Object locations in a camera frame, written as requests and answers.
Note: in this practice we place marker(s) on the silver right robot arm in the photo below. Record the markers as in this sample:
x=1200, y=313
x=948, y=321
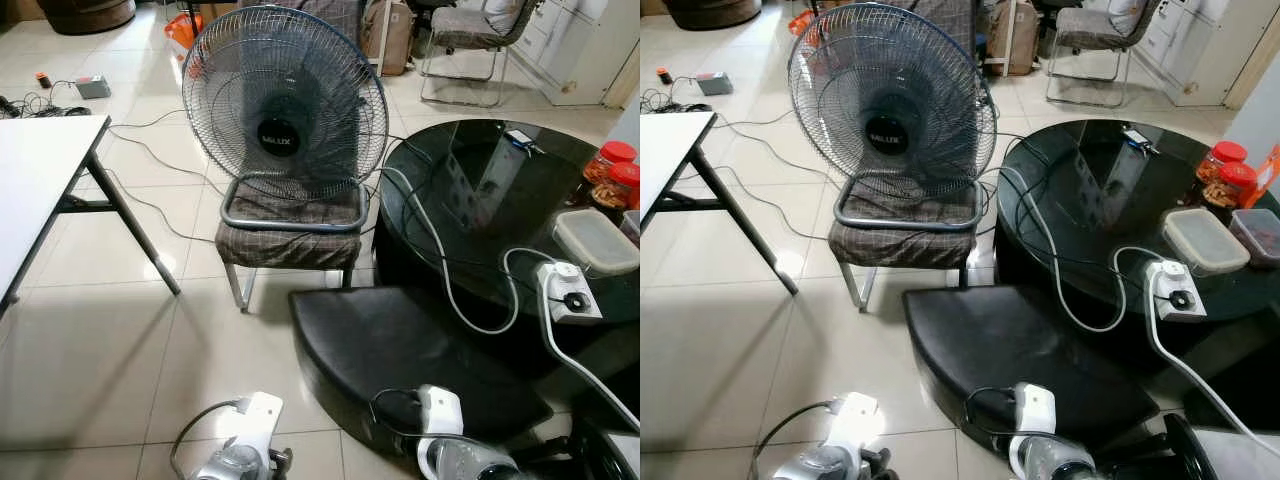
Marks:
x=465, y=462
x=1050, y=462

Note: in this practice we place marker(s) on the black curved furniture rim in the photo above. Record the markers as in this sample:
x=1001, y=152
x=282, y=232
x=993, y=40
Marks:
x=600, y=445
x=1190, y=445

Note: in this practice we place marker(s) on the black curved leather stool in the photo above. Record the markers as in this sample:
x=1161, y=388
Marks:
x=1010, y=345
x=400, y=350

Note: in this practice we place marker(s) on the plaid cushioned metal chair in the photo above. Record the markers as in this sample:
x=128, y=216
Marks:
x=290, y=247
x=900, y=247

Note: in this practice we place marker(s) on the lidded clear plastic food box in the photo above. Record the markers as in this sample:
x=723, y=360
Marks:
x=597, y=242
x=1205, y=240

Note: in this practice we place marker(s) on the open clear plastic food box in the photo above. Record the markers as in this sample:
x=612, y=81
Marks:
x=1260, y=235
x=632, y=228

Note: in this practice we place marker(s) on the black round glass table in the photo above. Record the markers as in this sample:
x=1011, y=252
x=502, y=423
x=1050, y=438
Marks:
x=1090, y=200
x=480, y=200

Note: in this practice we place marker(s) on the red lid snack jar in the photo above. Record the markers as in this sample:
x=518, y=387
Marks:
x=1235, y=185
x=618, y=152
x=1228, y=152
x=622, y=185

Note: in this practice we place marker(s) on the orange snack packet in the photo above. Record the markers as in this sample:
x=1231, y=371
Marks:
x=1268, y=175

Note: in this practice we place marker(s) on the white table with black legs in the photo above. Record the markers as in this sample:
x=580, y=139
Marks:
x=40, y=170
x=670, y=150

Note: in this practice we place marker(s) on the small orange black gadget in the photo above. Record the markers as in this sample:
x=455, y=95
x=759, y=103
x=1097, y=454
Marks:
x=664, y=75
x=43, y=79

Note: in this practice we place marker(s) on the white drawer cabinet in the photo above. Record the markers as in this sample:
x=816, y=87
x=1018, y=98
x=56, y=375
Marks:
x=1200, y=50
x=580, y=50

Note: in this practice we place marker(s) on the grey power adapter box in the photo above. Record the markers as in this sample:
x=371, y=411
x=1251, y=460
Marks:
x=93, y=88
x=714, y=84

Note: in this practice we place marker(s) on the brown cardboard box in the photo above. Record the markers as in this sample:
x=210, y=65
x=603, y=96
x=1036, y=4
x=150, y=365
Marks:
x=1015, y=40
x=390, y=40

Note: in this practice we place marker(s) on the orange plastic bag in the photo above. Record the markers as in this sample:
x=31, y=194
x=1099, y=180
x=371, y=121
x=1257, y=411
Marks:
x=800, y=22
x=180, y=30

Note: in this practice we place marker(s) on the dark round wooden base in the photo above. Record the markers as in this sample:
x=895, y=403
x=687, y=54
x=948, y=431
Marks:
x=85, y=15
x=710, y=12

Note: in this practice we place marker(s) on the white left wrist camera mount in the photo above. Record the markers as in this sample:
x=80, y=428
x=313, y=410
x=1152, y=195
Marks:
x=255, y=415
x=858, y=415

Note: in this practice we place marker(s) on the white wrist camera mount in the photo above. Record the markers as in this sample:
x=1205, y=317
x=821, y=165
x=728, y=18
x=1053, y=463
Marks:
x=858, y=415
x=440, y=408
x=1033, y=408
x=255, y=415

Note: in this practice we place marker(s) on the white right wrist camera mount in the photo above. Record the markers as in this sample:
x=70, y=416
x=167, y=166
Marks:
x=1033, y=408
x=440, y=408

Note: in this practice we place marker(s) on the metal frame lounge chair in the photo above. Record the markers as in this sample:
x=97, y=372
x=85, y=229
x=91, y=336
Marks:
x=465, y=30
x=1090, y=28

